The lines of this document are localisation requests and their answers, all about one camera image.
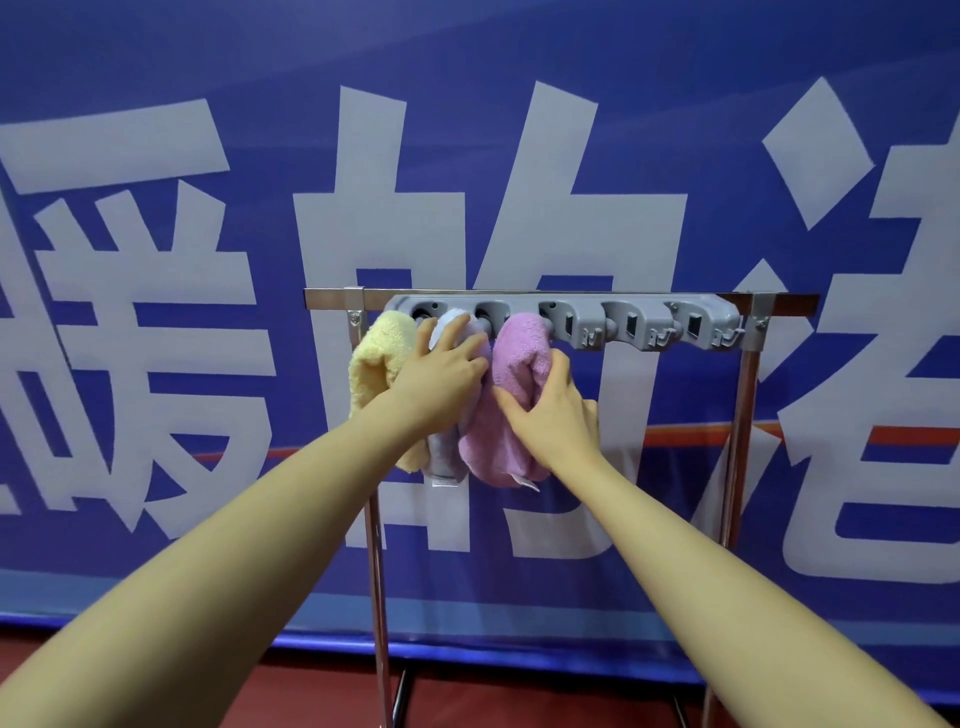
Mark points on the light grey fluffy towel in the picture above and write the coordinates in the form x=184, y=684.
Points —
x=448, y=448

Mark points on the person's left middle finger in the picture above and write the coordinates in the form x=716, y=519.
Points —
x=471, y=346

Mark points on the person's left hand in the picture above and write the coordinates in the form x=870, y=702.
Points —
x=431, y=386

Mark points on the person's left forearm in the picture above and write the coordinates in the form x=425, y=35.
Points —
x=210, y=577

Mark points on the person's left little finger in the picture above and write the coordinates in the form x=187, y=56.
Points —
x=427, y=334

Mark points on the person's right forearm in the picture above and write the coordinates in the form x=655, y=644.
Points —
x=735, y=607

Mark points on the person's right hand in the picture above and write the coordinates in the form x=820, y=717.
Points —
x=551, y=424

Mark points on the silver metal rack frame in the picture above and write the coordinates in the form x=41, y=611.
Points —
x=739, y=420

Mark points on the blue banner with white characters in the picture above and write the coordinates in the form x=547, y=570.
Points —
x=600, y=150

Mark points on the grey plastic hook holder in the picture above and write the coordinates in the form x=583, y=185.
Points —
x=630, y=319

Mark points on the pink fluffy towel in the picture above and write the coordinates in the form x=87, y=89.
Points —
x=510, y=360

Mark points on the person's right thumb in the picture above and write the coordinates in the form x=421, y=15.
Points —
x=508, y=406

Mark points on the yellow fluffy towel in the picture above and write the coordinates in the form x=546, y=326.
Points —
x=375, y=360

